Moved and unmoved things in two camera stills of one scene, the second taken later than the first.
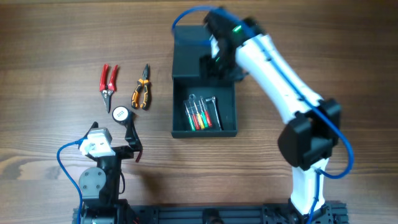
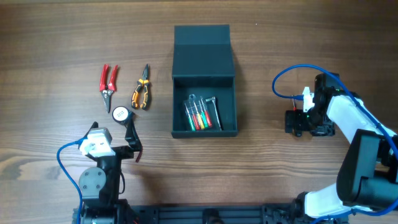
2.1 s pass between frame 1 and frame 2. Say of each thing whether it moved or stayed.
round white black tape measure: stayed
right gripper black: moved
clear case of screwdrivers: stayed
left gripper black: stayed
